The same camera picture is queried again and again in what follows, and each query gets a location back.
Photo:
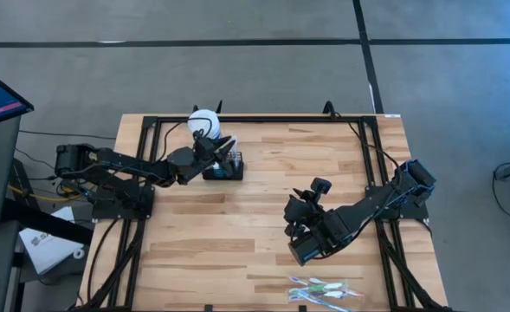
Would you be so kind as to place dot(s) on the black aluminium table frame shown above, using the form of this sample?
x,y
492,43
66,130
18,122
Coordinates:
x,y
280,119

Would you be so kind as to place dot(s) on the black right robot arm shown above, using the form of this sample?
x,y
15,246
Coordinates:
x,y
358,212

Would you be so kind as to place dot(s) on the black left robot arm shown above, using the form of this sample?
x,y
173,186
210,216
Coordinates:
x,y
107,162

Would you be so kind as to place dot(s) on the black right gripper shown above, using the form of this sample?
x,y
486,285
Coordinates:
x,y
302,216

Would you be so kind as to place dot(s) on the purple toothbrush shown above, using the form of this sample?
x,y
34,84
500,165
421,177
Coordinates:
x,y
295,281

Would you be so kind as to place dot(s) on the orange toothbrush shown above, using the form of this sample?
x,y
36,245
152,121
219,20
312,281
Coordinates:
x,y
236,151

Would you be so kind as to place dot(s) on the white blue wipes canister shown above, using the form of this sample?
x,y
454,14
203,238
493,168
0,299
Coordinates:
x,y
194,123

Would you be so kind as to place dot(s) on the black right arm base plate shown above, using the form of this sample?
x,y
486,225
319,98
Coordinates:
x,y
410,213

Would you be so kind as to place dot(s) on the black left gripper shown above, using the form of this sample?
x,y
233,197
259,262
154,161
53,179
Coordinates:
x,y
204,156

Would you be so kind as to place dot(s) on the white tape roll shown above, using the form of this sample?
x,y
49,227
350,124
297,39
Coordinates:
x,y
79,253

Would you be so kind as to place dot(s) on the green toothbrush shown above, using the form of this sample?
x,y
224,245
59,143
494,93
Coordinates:
x,y
324,287

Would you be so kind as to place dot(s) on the black table clamp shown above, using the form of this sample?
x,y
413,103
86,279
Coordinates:
x,y
219,108
195,110
208,308
302,308

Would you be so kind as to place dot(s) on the blue toothbrush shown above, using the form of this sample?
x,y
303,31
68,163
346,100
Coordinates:
x,y
311,300

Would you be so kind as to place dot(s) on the white printed booklet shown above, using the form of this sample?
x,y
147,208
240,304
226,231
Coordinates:
x,y
51,251

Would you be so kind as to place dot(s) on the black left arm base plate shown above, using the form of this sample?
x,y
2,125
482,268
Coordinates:
x,y
120,212

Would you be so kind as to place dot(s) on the black side stand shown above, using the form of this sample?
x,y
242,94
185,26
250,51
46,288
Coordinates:
x,y
42,221

